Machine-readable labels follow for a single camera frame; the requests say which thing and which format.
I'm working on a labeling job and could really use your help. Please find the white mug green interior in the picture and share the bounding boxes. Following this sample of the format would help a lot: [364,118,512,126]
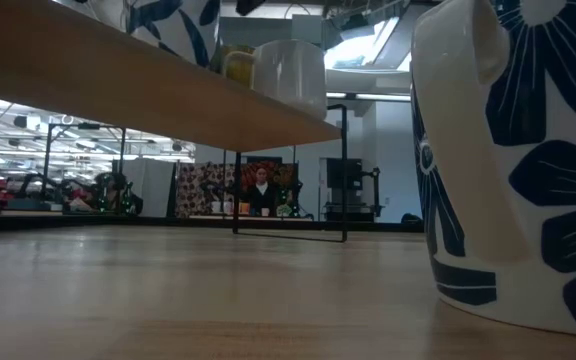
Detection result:
[251,39,328,121]

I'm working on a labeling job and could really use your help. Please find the yellow mug white interior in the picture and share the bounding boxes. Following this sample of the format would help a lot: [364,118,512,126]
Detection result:
[221,43,257,90]

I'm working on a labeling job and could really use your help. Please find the white mug navy floral print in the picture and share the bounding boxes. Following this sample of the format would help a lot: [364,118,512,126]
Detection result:
[410,0,576,337]
[55,0,222,70]

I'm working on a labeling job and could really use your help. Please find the person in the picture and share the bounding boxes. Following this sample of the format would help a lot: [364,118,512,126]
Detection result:
[245,167,279,217]

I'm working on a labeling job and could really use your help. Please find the black equipment stand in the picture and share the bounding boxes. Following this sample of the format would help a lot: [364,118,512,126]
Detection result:
[317,157,384,223]

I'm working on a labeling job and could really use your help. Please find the colourful patterned board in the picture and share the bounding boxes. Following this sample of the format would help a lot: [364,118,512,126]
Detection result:
[175,160,299,219]

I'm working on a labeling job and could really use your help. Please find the white partition panel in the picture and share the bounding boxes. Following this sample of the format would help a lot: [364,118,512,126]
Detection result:
[120,158,177,219]

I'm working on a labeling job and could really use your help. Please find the wooden shelf riser black legs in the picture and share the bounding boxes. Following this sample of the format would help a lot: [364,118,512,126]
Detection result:
[0,0,350,244]

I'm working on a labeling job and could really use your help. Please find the black aluminium table frame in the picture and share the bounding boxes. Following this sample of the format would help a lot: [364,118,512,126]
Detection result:
[0,208,425,234]

